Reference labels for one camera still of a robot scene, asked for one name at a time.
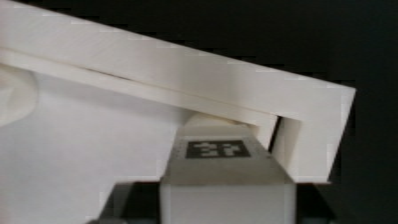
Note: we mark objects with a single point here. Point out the white square table top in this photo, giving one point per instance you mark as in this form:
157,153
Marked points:
89,141

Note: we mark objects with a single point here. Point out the translucent gripper left finger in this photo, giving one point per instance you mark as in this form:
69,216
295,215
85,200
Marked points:
132,206

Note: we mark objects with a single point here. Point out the white U-shaped obstacle fence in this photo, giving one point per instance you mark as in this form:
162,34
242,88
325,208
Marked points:
292,105

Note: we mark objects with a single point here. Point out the translucent gripper right finger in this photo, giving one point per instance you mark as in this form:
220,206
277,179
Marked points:
315,212

